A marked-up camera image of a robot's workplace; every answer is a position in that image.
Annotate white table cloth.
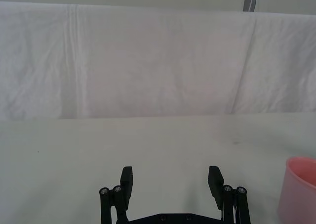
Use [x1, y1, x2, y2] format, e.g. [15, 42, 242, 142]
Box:
[0, 115, 316, 224]

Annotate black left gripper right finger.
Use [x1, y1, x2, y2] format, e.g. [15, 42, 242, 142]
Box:
[208, 165, 251, 224]

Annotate white curtain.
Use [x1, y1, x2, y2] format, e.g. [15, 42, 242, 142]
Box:
[0, 0, 316, 121]

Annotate pink plastic cup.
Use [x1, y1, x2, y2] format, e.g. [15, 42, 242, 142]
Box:
[278, 156, 316, 224]

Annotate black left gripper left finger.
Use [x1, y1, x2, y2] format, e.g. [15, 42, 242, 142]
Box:
[99, 166, 134, 224]

